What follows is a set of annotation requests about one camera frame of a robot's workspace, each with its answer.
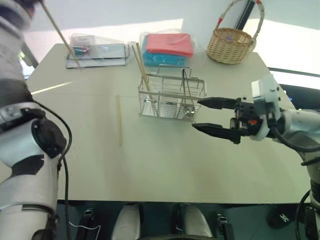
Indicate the black metal frame bar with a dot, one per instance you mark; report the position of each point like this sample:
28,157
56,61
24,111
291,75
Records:
243,13

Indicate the white right robot foot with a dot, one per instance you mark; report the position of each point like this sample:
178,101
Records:
193,222

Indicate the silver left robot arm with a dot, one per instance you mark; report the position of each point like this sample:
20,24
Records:
22,140

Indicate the white left robot foot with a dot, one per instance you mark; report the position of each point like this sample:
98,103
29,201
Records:
127,222

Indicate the pink cloth pack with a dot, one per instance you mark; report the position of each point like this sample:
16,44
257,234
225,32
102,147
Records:
170,43

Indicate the blue cloth pack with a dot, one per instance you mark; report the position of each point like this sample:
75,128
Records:
160,59

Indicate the clear plastic bag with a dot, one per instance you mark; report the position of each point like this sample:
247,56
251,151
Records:
81,42

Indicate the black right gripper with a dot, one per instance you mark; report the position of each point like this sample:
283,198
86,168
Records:
246,110

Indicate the metal spoon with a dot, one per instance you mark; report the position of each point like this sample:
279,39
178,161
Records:
187,85

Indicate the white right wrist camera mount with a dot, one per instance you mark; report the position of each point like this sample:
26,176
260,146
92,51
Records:
268,87

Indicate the white robot foot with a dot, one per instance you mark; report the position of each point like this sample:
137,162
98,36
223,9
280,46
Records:
193,222
127,222

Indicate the wooden chopstick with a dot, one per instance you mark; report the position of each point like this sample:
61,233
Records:
60,35
120,120
142,63
140,68

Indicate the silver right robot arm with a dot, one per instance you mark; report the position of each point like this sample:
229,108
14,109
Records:
300,125

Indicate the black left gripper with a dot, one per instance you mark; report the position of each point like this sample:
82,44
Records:
33,5

